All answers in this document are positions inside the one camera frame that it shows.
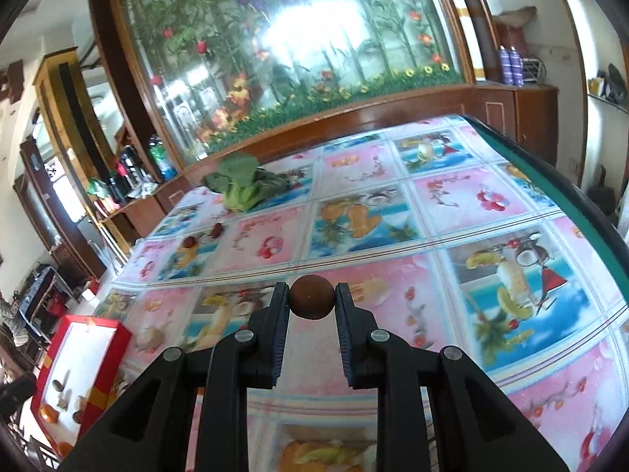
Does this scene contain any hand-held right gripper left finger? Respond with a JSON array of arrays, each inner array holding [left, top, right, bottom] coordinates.
[[59, 281, 292, 472]]

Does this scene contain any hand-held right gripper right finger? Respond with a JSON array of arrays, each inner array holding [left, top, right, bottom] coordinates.
[[335, 281, 571, 472]]

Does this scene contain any brown kiwi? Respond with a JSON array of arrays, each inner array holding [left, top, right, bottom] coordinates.
[[288, 275, 337, 320]]

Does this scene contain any red box with white inside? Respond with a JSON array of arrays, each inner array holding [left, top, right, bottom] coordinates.
[[30, 315, 132, 458]]

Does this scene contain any green bok choy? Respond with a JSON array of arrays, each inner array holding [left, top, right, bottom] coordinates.
[[204, 153, 293, 212]]

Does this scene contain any printed floral tablecloth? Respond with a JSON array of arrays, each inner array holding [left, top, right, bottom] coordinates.
[[59, 114, 629, 472]]

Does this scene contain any green plastic bottle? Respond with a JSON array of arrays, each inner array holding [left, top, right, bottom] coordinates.
[[148, 135, 178, 180]]

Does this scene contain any group of dark bottles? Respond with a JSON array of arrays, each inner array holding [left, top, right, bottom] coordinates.
[[105, 145, 151, 205]]

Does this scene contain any wooden display cabinet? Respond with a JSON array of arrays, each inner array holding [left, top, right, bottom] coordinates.
[[32, 46, 129, 217]]

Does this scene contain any floral glass wall panel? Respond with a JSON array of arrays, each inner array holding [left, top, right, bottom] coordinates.
[[105, 0, 475, 170]]

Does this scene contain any wire basket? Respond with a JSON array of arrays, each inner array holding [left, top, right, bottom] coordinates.
[[521, 56, 546, 83]]

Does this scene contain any dark object on wall shelf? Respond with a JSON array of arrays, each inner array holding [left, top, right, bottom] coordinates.
[[607, 64, 629, 104]]

